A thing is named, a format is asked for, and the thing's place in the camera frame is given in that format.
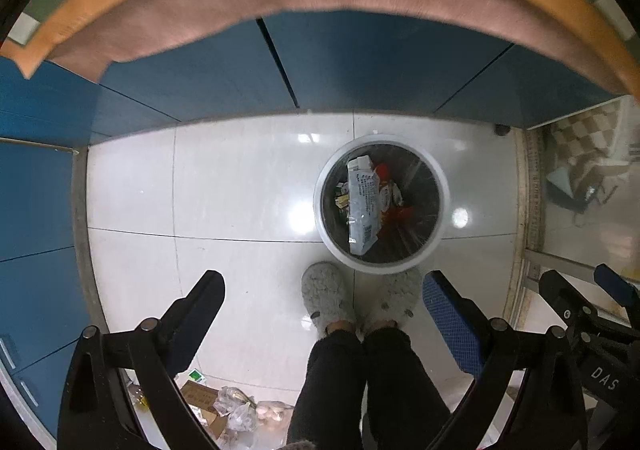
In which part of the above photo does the white printed snack bag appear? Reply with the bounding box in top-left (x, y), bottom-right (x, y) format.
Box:
top-left (347, 155), bottom-right (381, 257)

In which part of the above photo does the brown cardboard box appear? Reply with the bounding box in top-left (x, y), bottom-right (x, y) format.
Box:
top-left (180, 381), bottom-right (227, 439)

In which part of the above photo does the grey slipper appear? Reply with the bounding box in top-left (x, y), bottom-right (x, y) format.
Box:
top-left (302, 262), bottom-right (356, 337)
top-left (361, 269), bottom-right (423, 335)

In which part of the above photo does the clear plastic bag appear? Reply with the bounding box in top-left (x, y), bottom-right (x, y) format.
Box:
top-left (214, 386), bottom-right (257, 433)

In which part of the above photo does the grey right slipper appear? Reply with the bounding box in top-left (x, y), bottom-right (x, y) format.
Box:
top-left (361, 269), bottom-right (423, 335)

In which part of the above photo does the blue kitchen cabinet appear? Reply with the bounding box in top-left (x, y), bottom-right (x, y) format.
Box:
top-left (1, 11), bottom-right (614, 433)

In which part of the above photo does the black trouser left leg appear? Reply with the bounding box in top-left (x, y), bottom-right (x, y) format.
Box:
top-left (285, 329), bottom-right (366, 449)

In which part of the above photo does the black trouser right leg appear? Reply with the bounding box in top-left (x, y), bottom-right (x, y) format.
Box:
top-left (362, 326), bottom-right (450, 450)

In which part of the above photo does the white round trash bin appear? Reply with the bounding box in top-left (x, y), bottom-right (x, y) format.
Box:
top-left (314, 135), bottom-right (450, 274)

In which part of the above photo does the grey left slipper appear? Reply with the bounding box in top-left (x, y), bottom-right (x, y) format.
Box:
top-left (302, 262), bottom-right (356, 337)

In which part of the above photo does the black trouser leg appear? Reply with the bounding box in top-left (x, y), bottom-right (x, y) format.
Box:
top-left (362, 326), bottom-right (450, 450)
top-left (285, 329), bottom-right (366, 449)

